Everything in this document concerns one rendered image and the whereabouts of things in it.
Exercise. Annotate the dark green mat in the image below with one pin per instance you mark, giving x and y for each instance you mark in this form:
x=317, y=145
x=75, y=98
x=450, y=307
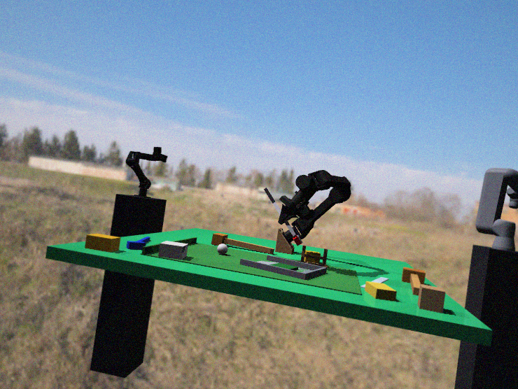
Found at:
x=335, y=278

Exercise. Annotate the orange wooden mallet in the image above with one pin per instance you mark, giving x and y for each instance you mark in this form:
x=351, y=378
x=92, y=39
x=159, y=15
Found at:
x=415, y=277
x=219, y=238

